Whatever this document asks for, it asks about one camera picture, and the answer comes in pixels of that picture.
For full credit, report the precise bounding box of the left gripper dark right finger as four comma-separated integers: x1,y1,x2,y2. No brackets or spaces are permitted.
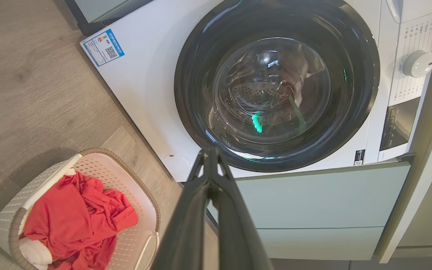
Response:
211,148,275,270

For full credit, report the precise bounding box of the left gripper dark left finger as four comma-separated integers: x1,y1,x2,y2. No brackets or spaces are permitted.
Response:
151,148,212,270

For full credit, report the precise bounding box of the white laundry basket brown rim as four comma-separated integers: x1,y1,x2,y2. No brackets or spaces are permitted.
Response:
0,148,161,270

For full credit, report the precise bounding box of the round white filter cover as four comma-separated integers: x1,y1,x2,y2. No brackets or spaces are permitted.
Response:
162,154,192,183

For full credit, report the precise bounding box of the pale green cabinet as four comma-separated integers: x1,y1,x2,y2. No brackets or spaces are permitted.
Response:
64,0,153,36
205,161,411,261

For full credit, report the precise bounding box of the red garment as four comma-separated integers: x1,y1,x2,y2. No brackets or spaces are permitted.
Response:
23,172,139,270

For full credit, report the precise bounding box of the black round glass washer door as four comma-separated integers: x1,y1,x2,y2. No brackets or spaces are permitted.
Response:
174,0,381,173

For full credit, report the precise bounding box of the white front-load washing machine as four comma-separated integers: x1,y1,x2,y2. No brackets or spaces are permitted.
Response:
80,0,432,183

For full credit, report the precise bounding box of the black washer display panel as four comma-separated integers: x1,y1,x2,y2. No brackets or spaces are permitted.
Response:
379,97,421,152

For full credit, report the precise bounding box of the blue white energy label sticker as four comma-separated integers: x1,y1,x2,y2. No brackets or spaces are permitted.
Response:
82,29,125,68

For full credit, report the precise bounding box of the white washer control knob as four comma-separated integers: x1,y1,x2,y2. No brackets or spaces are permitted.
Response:
403,51,432,78

